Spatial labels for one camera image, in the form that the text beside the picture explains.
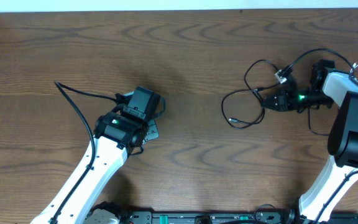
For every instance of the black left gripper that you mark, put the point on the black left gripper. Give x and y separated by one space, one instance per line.
153 131

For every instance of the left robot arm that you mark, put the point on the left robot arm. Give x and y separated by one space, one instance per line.
129 125

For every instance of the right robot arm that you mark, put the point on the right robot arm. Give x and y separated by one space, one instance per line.
328 86

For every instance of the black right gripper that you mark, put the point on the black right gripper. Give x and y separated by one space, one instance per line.
278 101

